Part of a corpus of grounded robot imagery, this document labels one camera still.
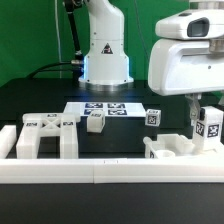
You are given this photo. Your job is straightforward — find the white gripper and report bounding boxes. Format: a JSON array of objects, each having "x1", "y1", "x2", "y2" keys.
[{"x1": 148, "y1": 39, "x2": 224, "y2": 126}]

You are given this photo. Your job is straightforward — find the white chair back frame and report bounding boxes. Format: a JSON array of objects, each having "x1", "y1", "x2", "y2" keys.
[{"x1": 16, "y1": 113, "x2": 81, "y2": 159}]

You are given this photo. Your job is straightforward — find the black camera pole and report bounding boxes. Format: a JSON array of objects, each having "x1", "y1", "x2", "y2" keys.
[{"x1": 63, "y1": 0, "x2": 84, "y2": 61}]

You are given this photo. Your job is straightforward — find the white U-shaped fence frame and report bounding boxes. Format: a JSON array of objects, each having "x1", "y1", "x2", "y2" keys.
[{"x1": 0, "y1": 125, "x2": 224, "y2": 184}]

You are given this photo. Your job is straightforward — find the white cable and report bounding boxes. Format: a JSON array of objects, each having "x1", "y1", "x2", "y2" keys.
[{"x1": 54, "y1": 0, "x2": 63, "y2": 80}]

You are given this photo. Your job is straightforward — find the black cable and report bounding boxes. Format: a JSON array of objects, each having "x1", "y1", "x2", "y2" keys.
[{"x1": 26, "y1": 62, "x2": 84, "y2": 80}]

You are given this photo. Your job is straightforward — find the white marker sheet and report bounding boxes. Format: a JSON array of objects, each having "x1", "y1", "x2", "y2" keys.
[{"x1": 64, "y1": 102, "x2": 145, "y2": 117}]

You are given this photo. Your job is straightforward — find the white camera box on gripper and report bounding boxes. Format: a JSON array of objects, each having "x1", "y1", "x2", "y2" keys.
[{"x1": 155, "y1": 10, "x2": 224, "y2": 40}]

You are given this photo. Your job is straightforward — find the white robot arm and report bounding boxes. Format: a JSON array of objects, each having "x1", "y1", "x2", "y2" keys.
[{"x1": 79, "y1": 0, "x2": 224, "y2": 121}]

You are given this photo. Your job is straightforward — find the white chair seat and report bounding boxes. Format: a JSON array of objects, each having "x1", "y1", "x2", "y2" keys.
[{"x1": 143, "y1": 134, "x2": 199, "y2": 159}]

